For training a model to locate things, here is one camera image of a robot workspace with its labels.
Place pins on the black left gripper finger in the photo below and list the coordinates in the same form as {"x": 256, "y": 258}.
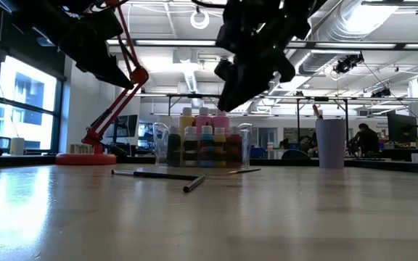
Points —
{"x": 111, "y": 78}

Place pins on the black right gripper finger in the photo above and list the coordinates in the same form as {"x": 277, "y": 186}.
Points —
{"x": 238, "y": 92}

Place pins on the yellow large paint bottle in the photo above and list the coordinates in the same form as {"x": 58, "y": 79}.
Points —
{"x": 187, "y": 121}

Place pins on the red small paint bottle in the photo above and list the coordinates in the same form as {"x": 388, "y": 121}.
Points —
{"x": 234, "y": 152}

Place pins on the yellow small paint bottle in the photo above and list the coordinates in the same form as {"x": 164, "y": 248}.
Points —
{"x": 219, "y": 156}

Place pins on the sky blue small paint bottle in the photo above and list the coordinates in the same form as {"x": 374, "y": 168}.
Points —
{"x": 206, "y": 161}

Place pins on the white small paint bottle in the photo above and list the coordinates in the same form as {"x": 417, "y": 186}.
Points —
{"x": 191, "y": 152}

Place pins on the green small paint bottle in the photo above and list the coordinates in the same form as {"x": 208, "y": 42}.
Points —
{"x": 173, "y": 152}

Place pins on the black distant robot arm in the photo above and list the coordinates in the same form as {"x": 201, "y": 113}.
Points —
{"x": 308, "y": 143}

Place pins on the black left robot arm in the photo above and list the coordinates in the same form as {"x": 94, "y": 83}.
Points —
{"x": 31, "y": 14}

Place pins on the blue storage crate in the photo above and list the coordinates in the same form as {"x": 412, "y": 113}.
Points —
{"x": 258, "y": 152}

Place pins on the long ceiling light strip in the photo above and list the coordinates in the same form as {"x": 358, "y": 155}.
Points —
{"x": 176, "y": 42}

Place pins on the beige small blocks row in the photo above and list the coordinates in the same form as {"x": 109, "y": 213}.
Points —
{"x": 82, "y": 148}

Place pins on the large window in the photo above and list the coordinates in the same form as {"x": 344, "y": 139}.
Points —
{"x": 27, "y": 101}

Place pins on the dark blue chair back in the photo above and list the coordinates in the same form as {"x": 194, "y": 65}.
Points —
{"x": 295, "y": 154}

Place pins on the clear plastic organizer bin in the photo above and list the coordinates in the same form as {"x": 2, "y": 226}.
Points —
{"x": 162, "y": 145}

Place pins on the red desk lamp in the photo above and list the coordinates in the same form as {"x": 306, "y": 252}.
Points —
{"x": 85, "y": 158}

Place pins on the lavender paper cup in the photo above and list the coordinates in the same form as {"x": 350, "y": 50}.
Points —
{"x": 330, "y": 145}

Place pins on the white canister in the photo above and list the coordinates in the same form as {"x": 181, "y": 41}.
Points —
{"x": 17, "y": 146}

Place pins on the person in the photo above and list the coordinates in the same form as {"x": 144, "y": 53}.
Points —
{"x": 366, "y": 139}

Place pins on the black computer monitor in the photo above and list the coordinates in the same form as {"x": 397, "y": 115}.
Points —
{"x": 401, "y": 127}

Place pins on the black office desk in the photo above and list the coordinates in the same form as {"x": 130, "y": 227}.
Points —
{"x": 408, "y": 152}

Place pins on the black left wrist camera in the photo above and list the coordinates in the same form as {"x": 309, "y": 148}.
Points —
{"x": 107, "y": 23}

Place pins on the dark wall screen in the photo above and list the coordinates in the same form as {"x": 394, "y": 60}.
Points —
{"x": 123, "y": 125}

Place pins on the silver ventilation duct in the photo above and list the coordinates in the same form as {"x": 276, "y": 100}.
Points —
{"x": 325, "y": 32}

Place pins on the black aluminium table frame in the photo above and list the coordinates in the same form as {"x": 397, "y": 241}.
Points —
{"x": 394, "y": 167}

